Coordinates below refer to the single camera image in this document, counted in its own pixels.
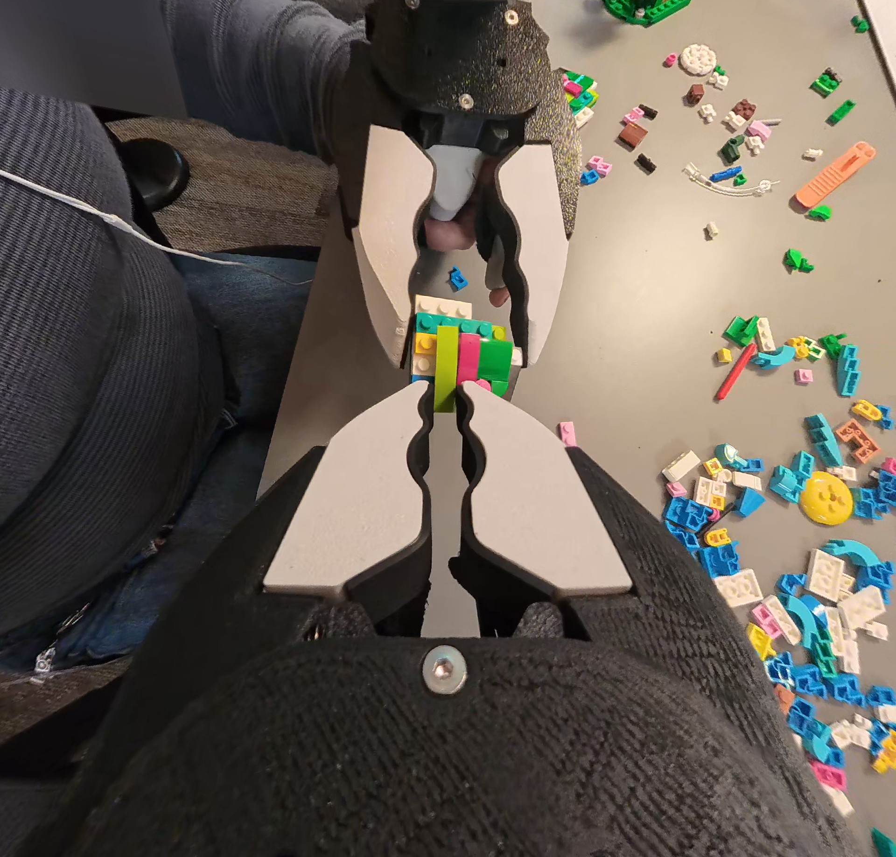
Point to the red lego bar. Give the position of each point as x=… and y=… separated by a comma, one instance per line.
x=735, y=372

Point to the grey fabric chair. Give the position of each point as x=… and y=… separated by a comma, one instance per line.
x=238, y=192

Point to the multicolour lego assembly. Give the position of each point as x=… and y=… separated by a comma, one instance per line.
x=427, y=342

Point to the yellow round lego piece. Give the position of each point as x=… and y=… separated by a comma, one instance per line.
x=826, y=498

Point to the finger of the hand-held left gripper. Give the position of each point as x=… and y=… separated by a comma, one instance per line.
x=542, y=241
x=385, y=241

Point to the small blue lego piece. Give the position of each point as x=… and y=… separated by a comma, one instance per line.
x=458, y=278

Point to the person's left hand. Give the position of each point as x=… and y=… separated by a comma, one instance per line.
x=448, y=235

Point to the black round knob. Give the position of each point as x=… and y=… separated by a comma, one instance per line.
x=152, y=169

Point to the lime green lego plate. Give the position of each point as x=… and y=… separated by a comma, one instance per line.
x=446, y=374

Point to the small pink lego piece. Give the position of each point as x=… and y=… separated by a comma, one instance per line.
x=568, y=433

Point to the pile of loose lego pieces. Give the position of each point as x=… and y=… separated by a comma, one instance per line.
x=822, y=577

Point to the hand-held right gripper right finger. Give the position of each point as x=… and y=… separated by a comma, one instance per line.
x=546, y=521

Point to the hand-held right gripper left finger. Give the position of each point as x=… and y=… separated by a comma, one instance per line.
x=350, y=521

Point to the white instruction booklet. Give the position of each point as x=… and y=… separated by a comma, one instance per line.
x=875, y=17

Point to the person's dark ribbed sweater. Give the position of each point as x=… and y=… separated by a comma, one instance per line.
x=77, y=346

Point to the scattered small lego pieces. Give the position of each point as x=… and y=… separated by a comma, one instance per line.
x=698, y=59

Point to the orange brick separator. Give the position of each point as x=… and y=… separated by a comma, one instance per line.
x=833, y=176

